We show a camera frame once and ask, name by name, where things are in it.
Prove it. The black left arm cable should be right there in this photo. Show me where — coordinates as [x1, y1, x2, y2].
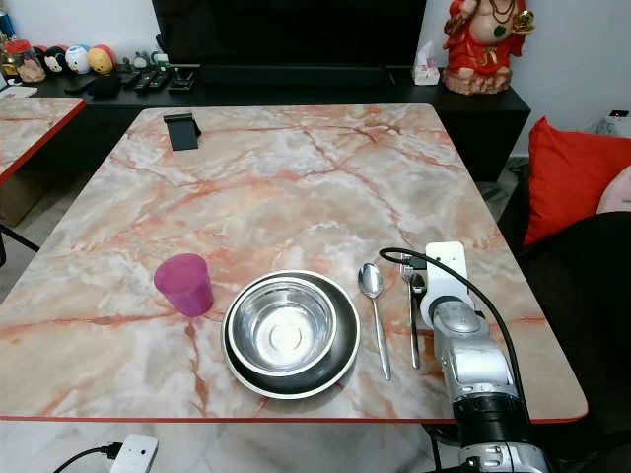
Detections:
[52, 442, 124, 473]

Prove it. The silver metal spoon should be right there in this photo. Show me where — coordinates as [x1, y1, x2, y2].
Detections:
[358, 263, 394, 382]

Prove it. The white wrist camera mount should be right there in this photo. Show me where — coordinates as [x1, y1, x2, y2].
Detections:
[420, 241, 471, 331]
[110, 434, 160, 473]

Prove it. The red laughing Buddha statue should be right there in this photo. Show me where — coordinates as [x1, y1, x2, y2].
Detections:
[442, 0, 537, 98]

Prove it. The stainless steel bowl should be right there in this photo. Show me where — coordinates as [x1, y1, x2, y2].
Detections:
[229, 277, 340, 377]

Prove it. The white tissue box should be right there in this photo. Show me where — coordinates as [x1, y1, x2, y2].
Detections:
[412, 41, 443, 87]

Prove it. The black phone stand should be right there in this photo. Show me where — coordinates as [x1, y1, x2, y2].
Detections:
[164, 113, 202, 152]

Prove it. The black and white round toy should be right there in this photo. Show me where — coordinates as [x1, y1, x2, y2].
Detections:
[42, 46, 68, 76]

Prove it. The pink plastic cup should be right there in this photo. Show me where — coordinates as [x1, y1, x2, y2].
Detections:
[154, 253, 216, 317]

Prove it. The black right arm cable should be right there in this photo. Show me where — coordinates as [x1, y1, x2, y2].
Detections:
[379, 246, 529, 397]

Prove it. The yellow round toy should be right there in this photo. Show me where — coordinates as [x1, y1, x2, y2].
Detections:
[87, 44, 117, 77]

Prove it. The black television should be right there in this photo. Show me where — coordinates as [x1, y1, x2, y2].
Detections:
[153, 0, 429, 71]

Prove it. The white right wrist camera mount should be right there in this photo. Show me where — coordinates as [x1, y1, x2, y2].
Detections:
[420, 241, 471, 331]

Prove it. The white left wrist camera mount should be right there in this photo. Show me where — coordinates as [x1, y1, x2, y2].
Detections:
[110, 434, 160, 473]

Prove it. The red cushion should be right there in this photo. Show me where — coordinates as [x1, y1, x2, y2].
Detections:
[525, 116, 631, 248]

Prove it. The black metal table leg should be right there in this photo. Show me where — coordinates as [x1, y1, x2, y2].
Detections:
[0, 224, 41, 253]
[422, 424, 447, 470]

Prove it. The black sofa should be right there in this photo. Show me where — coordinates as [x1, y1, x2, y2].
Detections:
[498, 177, 631, 466]

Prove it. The black white rimmed plate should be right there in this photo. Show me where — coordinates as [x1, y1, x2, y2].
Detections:
[222, 269, 362, 400]

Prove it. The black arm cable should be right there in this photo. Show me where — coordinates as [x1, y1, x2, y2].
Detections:
[379, 246, 529, 397]
[52, 442, 124, 473]

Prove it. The silver metal fork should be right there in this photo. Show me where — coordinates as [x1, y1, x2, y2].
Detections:
[401, 264, 426, 372]

